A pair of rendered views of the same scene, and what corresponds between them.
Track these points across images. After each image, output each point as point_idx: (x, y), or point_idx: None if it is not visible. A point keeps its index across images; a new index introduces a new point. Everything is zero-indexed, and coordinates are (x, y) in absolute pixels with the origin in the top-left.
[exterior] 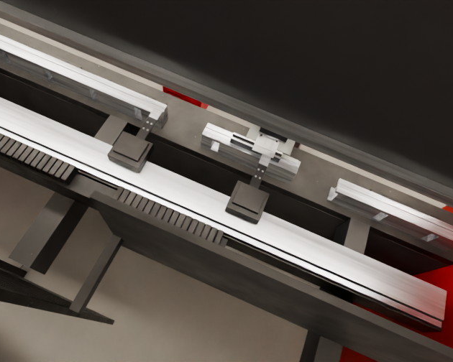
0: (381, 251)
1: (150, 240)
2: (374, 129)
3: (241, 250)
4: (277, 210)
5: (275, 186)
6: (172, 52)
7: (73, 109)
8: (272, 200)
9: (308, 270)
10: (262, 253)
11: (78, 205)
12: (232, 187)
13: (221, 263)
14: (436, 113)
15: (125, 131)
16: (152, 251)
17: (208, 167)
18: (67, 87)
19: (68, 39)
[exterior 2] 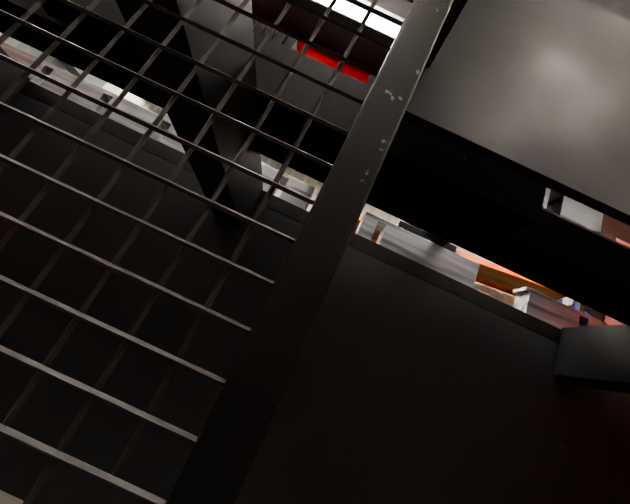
0: (624, 420)
1: (510, 28)
2: None
3: (537, 239)
4: (464, 361)
5: (462, 285)
6: None
7: (160, 172)
8: (458, 328)
9: None
10: (572, 225)
11: (244, 108)
12: (394, 316)
13: (613, 38)
14: None
15: (257, 192)
16: (489, 79)
17: (365, 268)
18: (177, 148)
19: (366, 1)
